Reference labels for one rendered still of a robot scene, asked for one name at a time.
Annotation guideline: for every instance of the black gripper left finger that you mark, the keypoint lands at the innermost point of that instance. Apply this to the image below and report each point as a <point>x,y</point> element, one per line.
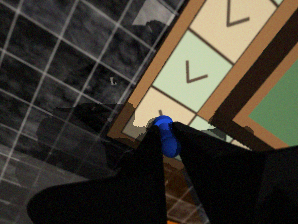
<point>135,195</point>

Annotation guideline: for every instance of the blue pawn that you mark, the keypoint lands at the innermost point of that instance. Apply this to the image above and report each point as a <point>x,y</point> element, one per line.
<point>171,146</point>

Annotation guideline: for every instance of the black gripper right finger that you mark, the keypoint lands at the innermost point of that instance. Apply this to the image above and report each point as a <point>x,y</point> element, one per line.
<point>234,184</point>

